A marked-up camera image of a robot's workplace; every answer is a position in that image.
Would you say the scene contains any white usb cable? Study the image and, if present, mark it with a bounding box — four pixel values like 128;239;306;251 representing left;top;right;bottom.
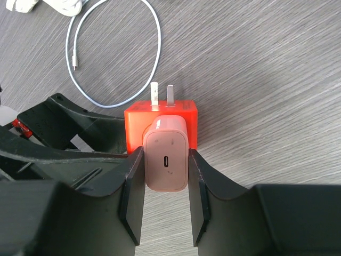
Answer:
65;0;163;109

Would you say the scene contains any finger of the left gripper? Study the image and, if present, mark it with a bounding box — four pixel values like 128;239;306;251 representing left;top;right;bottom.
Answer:
18;93;126;154
1;127;131;187

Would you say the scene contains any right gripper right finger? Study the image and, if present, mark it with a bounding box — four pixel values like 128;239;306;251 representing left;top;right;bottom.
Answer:
188;149;340;255

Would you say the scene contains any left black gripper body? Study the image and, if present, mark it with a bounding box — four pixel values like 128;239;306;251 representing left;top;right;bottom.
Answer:
1;106;34;149

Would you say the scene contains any red cube socket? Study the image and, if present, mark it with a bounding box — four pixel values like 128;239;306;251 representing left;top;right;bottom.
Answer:
124;82;198;154

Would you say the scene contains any white power strip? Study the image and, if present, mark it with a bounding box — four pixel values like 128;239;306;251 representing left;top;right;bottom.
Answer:
6;0;87;17

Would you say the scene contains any pink charger plug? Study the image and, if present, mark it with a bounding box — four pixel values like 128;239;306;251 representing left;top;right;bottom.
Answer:
143;115;189;192

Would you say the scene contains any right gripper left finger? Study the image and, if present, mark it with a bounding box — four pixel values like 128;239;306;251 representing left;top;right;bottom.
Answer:
1;148;145;255

